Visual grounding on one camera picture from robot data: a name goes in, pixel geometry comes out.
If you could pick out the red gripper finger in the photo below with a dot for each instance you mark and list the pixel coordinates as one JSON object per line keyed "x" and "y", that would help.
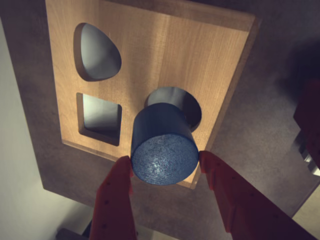
{"x": 250, "y": 212}
{"x": 112, "y": 205}

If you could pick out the blue cylinder block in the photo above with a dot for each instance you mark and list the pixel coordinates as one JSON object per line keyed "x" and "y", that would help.
{"x": 165, "y": 150}

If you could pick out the wooden shape sorter box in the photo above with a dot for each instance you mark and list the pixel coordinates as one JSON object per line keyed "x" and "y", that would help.
{"x": 187, "y": 50}

